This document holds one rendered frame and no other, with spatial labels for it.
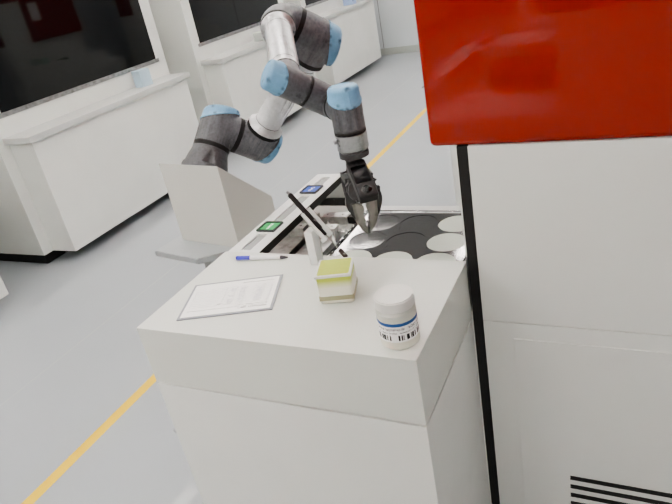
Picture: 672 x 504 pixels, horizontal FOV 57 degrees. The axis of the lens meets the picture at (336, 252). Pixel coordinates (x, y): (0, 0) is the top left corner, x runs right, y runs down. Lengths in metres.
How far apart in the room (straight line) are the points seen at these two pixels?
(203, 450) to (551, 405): 0.80
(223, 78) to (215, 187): 4.14
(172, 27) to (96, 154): 1.81
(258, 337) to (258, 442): 0.28
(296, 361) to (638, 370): 0.70
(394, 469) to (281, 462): 0.27
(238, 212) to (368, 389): 0.96
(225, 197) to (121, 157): 3.04
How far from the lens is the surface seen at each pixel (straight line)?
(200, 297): 1.42
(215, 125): 2.03
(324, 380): 1.18
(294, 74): 1.50
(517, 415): 1.56
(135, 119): 5.06
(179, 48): 6.14
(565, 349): 1.42
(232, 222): 1.95
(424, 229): 1.67
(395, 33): 9.95
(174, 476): 2.49
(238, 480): 1.55
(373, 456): 1.27
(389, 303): 1.05
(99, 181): 4.76
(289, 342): 1.18
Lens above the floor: 1.60
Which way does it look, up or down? 26 degrees down
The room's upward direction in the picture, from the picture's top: 11 degrees counter-clockwise
